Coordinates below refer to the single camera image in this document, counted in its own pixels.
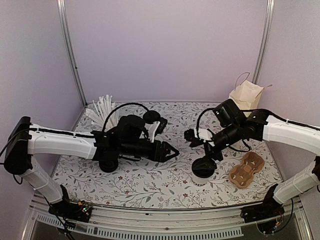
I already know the floral patterned table mat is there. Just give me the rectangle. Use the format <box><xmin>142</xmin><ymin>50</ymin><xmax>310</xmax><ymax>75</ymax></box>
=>
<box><xmin>52</xmin><ymin>102</ymin><xmax>282</xmax><ymax>209</ymax></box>

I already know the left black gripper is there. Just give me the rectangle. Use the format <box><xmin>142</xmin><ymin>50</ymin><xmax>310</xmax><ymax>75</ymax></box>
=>
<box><xmin>120</xmin><ymin>140</ymin><xmax>180</xmax><ymax>164</ymax></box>

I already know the front aluminium rail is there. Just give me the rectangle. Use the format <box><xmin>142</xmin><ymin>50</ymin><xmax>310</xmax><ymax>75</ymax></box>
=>
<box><xmin>22</xmin><ymin>194</ymin><xmax>315</xmax><ymax>240</ymax></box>

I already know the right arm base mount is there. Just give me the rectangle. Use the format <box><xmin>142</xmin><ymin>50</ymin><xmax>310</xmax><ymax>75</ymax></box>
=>
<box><xmin>240</xmin><ymin>187</ymin><xmax>285</xmax><ymax>223</ymax></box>

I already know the black plastic cup lid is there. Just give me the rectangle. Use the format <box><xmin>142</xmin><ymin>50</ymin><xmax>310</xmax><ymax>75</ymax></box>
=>
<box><xmin>142</xmin><ymin>110</ymin><xmax>161</xmax><ymax>125</ymax></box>

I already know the beige paper takeout bag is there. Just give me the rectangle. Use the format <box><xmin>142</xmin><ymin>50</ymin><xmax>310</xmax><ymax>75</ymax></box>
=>
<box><xmin>228</xmin><ymin>72</ymin><xmax>273</xmax><ymax>110</ymax></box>

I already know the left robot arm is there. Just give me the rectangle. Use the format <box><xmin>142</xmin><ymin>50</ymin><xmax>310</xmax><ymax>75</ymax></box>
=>
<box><xmin>0</xmin><ymin>106</ymin><xmax>179</xmax><ymax>217</ymax></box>

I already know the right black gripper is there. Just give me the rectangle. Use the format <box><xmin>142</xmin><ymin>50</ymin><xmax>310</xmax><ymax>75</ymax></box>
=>
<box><xmin>192</xmin><ymin>122</ymin><xmax>242</xmax><ymax>170</ymax></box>

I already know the bundle of wrapped white straws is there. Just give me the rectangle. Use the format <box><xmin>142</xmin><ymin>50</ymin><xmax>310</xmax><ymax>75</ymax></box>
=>
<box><xmin>84</xmin><ymin>94</ymin><xmax>116</xmax><ymax>128</ymax></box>

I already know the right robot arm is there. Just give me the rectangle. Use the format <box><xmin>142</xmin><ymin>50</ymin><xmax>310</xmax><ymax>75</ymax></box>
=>
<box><xmin>191</xmin><ymin>99</ymin><xmax>320</xmax><ymax>218</ymax></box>

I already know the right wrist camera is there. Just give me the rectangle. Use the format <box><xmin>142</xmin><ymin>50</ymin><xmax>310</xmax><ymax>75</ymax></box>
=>
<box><xmin>184</xmin><ymin>128</ymin><xmax>213</xmax><ymax>148</ymax></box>

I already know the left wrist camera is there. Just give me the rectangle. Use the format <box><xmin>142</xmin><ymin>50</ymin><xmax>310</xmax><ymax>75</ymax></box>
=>
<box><xmin>148</xmin><ymin>117</ymin><xmax>168</xmax><ymax>143</ymax></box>

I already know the brown cardboard cup carrier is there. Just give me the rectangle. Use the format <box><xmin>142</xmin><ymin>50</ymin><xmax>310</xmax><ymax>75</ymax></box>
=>
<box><xmin>229</xmin><ymin>151</ymin><xmax>265</xmax><ymax>189</ymax></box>

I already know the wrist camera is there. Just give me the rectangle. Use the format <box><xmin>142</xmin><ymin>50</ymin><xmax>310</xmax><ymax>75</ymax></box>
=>
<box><xmin>148</xmin><ymin>117</ymin><xmax>168</xmax><ymax>143</ymax></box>
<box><xmin>184</xmin><ymin>128</ymin><xmax>213</xmax><ymax>148</ymax></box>

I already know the stack of black lids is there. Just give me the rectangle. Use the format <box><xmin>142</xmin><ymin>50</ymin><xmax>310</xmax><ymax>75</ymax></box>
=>
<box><xmin>98</xmin><ymin>160</ymin><xmax>119</xmax><ymax>173</ymax></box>

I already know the left metal frame post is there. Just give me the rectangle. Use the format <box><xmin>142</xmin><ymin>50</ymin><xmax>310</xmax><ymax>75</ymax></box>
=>
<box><xmin>56</xmin><ymin>0</ymin><xmax>88</xmax><ymax>108</ymax></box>

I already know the metal frame post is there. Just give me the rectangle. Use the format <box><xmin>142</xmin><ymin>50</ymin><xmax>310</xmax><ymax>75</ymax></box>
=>
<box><xmin>56</xmin><ymin>0</ymin><xmax>88</xmax><ymax>108</ymax></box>
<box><xmin>252</xmin><ymin>0</ymin><xmax>275</xmax><ymax>85</ymax></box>

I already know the right metal frame post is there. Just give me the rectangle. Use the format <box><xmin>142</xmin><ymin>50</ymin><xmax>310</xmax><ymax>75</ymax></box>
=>
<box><xmin>252</xmin><ymin>0</ymin><xmax>275</xmax><ymax>85</ymax></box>

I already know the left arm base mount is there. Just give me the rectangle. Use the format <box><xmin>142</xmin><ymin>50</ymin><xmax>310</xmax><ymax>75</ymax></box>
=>
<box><xmin>49</xmin><ymin>193</ymin><xmax>92</xmax><ymax>223</ymax></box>

